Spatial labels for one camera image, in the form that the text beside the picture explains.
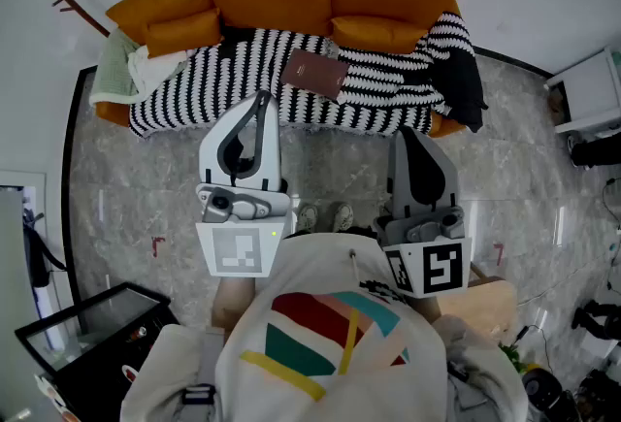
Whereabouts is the brown book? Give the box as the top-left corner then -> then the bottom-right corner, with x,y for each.
279,48 -> 351,102

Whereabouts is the black hanging bag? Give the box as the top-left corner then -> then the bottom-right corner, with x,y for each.
21,210 -> 68,290

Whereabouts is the person's left shoe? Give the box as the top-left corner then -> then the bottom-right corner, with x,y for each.
296,203 -> 320,234

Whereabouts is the person's right forearm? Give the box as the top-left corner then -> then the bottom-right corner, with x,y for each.
415,294 -> 443,325

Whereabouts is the person's shoe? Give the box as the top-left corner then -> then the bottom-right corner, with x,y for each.
331,202 -> 356,233
296,203 -> 320,234

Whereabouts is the white cabinet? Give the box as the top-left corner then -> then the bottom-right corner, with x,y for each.
543,45 -> 621,136

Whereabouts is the person's right shoe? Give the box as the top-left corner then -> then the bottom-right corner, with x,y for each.
331,202 -> 356,233

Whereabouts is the white cloth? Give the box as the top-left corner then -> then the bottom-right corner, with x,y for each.
126,45 -> 196,94

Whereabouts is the black cloth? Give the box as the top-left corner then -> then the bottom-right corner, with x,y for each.
429,39 -> 490,134

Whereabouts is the light green blanket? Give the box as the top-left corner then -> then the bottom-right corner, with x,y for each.
88,28 -> 143,109

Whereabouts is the orange sofa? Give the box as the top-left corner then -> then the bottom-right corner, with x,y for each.
94,0 -> 489,140

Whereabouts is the black round device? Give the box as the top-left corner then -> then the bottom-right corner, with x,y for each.
521,365 -> 565,411

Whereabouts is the person's left forearm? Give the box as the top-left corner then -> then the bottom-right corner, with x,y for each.
211,273 -> 257,330

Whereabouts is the black glass-top table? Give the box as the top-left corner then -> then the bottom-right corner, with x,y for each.
14,281 -> 181,422

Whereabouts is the person's cream printed sweatshirt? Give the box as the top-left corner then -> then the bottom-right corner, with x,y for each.
119,232 -> 530,422

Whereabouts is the black white striped throw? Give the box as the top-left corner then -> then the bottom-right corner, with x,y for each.
126,0 -> 479,140

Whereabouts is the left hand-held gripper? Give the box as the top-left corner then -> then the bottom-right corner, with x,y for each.
195,89 -> 292,278

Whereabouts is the green plant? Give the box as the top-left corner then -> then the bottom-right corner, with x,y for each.
498,342 -> 529,375

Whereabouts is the light wooden stool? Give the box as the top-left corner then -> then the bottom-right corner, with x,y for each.
439,262 -> 519,346

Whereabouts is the small orange cushion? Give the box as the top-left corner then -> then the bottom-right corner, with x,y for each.
144,7 -> 225,59
330,15 -> 432,55

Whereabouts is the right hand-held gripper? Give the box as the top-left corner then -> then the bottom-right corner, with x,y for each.
372,125 -> 474,300

